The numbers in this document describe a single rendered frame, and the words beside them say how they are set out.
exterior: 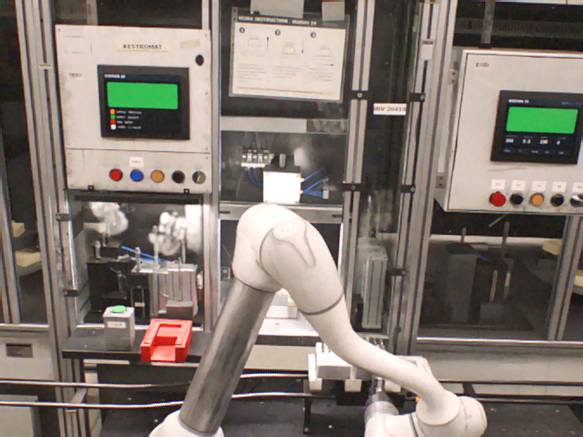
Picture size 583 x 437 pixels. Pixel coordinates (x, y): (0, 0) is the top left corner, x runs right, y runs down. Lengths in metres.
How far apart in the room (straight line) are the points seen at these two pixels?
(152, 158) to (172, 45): 0.32
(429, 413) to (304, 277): 0.49
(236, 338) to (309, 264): 0.30
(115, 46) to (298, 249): 0.87
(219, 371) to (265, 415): 0.62
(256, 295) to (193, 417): 0.33
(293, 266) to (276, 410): 0.94
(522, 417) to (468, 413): 0.68
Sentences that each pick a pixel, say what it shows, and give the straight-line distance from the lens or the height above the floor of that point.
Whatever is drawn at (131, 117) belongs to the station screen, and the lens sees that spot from 1.76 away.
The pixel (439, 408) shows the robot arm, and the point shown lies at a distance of 1.48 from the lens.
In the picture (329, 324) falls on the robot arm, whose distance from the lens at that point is 1.25.
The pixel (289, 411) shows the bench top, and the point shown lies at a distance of 2.02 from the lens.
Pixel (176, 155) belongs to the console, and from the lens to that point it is 1.78.
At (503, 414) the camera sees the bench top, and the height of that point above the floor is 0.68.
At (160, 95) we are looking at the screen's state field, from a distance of 1.73.
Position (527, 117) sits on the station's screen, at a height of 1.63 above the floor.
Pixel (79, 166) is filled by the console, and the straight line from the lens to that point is 1.86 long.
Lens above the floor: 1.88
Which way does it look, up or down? 19 degrees down
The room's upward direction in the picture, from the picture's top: 2 degrees clockwise
